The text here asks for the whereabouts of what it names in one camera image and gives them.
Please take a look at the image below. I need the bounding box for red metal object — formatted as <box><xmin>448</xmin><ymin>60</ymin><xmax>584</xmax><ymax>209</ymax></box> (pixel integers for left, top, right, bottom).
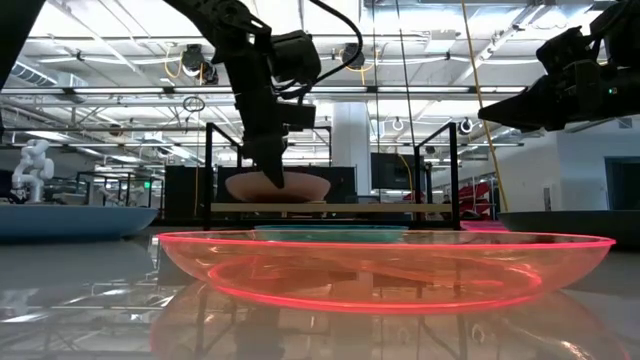
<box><xmin>452</xmin><ymin>182</ymin><xmax>496</xmax><ymax>219</ymax></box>

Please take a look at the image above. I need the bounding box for dark teal door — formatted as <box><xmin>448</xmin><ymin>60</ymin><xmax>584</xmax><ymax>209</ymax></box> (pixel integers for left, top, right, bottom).
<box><xmin>604</xmin><ymin>156</ymin><xmax>640</xmax><ymax>212</ymax></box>

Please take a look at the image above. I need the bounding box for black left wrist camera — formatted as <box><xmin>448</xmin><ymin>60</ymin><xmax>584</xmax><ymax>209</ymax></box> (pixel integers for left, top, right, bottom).
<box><xmin>269</xmin><ymin>29</ymin><xmax>323</xmax><ymax>85</ymax></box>

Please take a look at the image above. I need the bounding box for teal translucent plate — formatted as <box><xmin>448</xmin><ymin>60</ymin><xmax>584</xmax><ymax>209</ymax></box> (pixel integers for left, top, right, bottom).
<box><xmin>253</xmin><ymin>223</ymin><xmax>410</xmax><ymax>245</ymax></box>

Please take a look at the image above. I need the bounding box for black background workstation frame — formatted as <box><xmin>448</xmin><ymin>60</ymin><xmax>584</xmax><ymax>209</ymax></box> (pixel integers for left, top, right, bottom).
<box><xmin>74</xmin><ymin>171</ymin><xmax>165</xmax><ymax>209</ymax></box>

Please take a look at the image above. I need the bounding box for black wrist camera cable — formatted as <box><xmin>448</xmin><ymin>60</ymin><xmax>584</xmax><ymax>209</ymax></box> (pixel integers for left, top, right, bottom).
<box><xmin>279</xmin><ymin>0</ymin><xmax>365</xmax><ymax>101</ymax></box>

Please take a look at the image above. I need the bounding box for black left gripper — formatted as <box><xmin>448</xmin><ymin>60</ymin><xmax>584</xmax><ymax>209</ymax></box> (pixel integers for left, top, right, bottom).
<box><xmin>219</xmin><ymin>34</ymin><xmax>318</xmax><ymax>191</ymax></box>

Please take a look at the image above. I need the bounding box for long ceiling light strip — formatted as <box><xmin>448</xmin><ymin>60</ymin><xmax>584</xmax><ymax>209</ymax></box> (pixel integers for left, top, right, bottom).
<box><xmin>0</xmin><ymin>85</ymin><xmax>527</xmax><ymax>96</ymax></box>

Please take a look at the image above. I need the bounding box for black ceiling cable reel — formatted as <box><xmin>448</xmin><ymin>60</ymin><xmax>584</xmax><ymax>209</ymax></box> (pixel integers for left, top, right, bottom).
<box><xmin>180</xmin><ymin>43</ymin><xmax>220</xmax><ymax>85</ymax></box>
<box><xmin>341</xmin><ymin>42</ymin><xmax>366</xmax><ymax>70</ymax></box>

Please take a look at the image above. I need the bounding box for black background monitor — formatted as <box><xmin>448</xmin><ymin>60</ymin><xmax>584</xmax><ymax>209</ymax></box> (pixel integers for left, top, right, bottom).
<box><xmin>370</xmin><ymin>152</ymin><xmax>426</xmax><ymax>192</ymax></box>

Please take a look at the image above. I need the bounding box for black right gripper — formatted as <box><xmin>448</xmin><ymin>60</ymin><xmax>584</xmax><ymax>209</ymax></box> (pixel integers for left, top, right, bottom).
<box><xmin>477</xmin><ymin>59</ymin><xmax>640</xmax><ymax>133</ymax></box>

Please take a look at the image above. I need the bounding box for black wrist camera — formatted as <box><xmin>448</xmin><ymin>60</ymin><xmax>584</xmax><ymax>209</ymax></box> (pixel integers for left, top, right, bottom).
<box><xmin>536</xmin><ymin>26</ymin><xmax>597</xmax><ymax>76</ymax></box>
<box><xmin>269</xmin><ymin>29</ymin><xmax>323</xmax><ymax>85</ymax></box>

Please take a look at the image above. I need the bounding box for yellow hanging cable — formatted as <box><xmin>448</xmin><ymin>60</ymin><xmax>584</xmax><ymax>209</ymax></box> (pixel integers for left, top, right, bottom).
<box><xmin>458</xmin><ymin>0</ymin><xmax>510</xmax><ymax>213</ymax></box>

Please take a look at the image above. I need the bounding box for dark grey plate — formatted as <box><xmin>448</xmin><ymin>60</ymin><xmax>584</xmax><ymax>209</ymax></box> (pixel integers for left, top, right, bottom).
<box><xmin>498</xmin><ymin>209</ymin><xmax>640</xmax><ymax>247</ymax></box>

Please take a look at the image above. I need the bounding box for orange translucent plate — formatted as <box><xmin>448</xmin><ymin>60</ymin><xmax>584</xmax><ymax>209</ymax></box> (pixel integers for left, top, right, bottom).
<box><xmin>157</xmin><ymin>229</ymin><xmax>617</xmax><ymax>315</ymax></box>

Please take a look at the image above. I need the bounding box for blue opaque plate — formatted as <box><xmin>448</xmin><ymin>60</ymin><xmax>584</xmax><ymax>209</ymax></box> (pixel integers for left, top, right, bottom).
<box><xmin>0</xmin><ymin>203</ymin><xmax>160</xmax><ymax>242</ymax></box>

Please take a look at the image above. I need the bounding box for rose pink opaque plate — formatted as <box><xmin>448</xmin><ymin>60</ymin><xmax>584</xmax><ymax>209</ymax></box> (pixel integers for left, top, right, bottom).
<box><xmin>224</xmin><ymin>171</ymin><xmax>332</xmax><ymax>204</ymax></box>

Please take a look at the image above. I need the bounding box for black hanging cable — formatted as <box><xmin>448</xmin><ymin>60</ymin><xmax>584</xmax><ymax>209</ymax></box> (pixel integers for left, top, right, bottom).
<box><xmin>394</xmin><ymin>0</ymin><xmax>416</xmax><ymax>154</ymax></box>

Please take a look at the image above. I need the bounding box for black aluminium rig frame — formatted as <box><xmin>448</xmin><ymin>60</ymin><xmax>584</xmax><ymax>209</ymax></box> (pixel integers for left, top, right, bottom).
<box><xmin>0</xmin><ymin>0</ymin><xmax>47</xmax><ymax>92</ymax></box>

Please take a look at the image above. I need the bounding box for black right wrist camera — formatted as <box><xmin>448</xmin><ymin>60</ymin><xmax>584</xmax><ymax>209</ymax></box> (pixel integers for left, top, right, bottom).
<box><xmin>536</xmin><ymin>26</ymin><xmax>597</xmax><ymax>76</ymax></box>

